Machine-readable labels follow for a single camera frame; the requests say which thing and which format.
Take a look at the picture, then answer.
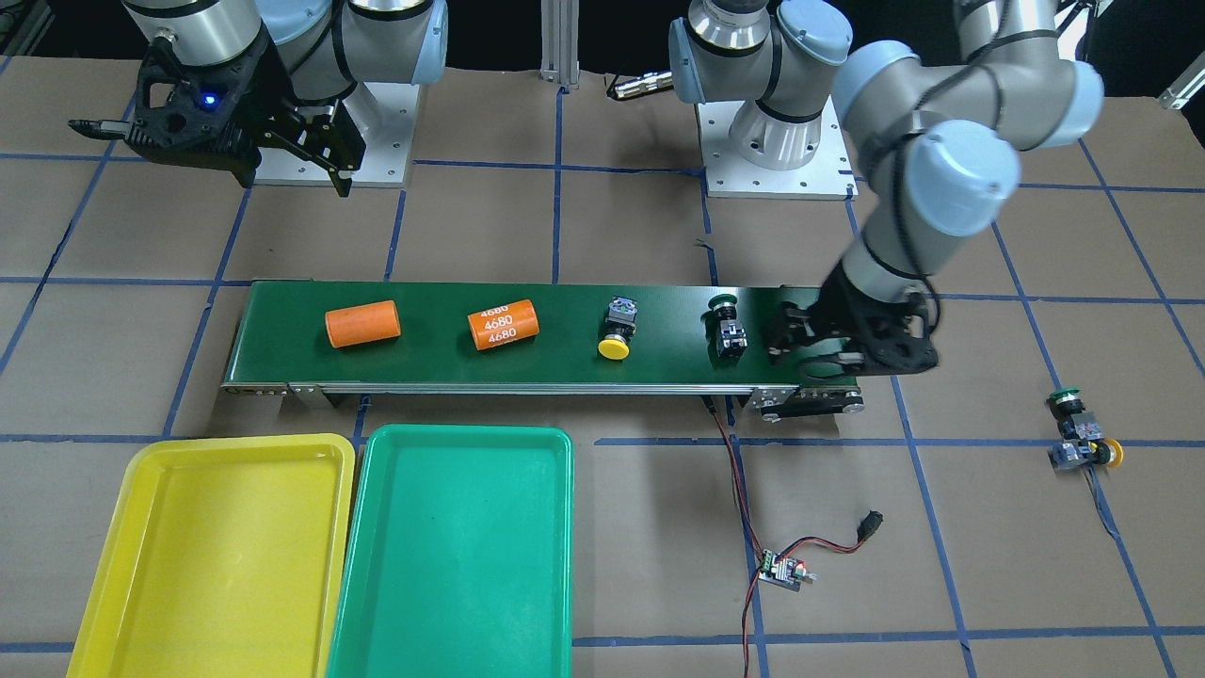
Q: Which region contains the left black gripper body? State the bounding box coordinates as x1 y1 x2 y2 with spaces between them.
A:
764 265 939 375

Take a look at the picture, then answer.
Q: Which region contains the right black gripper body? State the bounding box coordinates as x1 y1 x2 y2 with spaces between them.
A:
127 40 306 187

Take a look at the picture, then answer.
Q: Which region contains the green push button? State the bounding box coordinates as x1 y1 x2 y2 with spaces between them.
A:
1045 387 1103 441
707 293 748 361

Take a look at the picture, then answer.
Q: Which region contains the plain orange cylinder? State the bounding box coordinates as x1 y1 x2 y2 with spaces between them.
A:
324 300 402 348

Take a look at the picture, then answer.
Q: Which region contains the orange cylinder with 4680 print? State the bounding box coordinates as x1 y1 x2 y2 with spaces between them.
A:
466 297 539 350

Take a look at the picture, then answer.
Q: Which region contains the yellow push button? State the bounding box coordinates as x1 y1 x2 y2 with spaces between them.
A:
596 297 637 361
1050 438 1125 472

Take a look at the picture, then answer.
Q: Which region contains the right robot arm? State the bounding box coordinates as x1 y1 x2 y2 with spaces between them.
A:
77 1 449 197

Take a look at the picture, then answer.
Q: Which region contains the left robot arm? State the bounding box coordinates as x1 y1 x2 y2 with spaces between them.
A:
668 1 1103 379

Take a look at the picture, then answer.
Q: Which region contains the green conveyor belt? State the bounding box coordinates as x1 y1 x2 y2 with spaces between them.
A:
222 281 862 421

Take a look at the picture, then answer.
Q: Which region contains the black barrel connector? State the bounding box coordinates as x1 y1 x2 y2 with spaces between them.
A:
857 509 884 544

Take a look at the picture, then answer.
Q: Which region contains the small green controller board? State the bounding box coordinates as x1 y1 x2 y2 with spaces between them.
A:
757 549 817 592

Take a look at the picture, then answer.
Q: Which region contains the yellow plastic tray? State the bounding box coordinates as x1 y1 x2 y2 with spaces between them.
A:
67 434 355 677

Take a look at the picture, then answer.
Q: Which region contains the green plastic tray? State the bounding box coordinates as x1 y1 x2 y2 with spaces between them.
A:
327 424 575 677

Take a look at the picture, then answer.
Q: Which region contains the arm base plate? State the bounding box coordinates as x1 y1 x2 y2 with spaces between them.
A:
696 100 859 201
254 82 425 188

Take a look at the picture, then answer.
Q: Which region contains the red black power wire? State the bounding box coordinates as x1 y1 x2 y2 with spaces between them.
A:
700 395 862 678

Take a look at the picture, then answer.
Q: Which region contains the aluminium frame post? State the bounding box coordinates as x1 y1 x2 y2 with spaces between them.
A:
539 0 580 90

